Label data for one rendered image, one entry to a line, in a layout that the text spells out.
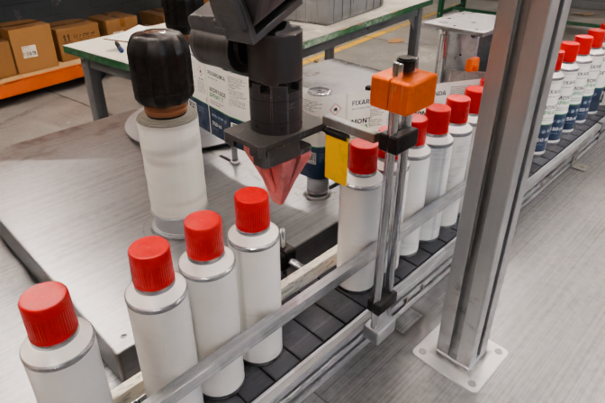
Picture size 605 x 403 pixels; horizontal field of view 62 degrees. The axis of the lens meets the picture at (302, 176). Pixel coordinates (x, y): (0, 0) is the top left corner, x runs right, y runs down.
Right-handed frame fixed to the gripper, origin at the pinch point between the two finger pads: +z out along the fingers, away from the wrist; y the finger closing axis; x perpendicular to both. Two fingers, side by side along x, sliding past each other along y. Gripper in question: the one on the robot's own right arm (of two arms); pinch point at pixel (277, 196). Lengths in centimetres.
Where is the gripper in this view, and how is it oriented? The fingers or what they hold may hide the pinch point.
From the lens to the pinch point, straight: 60.4
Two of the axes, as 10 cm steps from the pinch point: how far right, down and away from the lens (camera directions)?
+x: 7.2, 3.4, -6.1
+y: -7.0, 3.4, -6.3
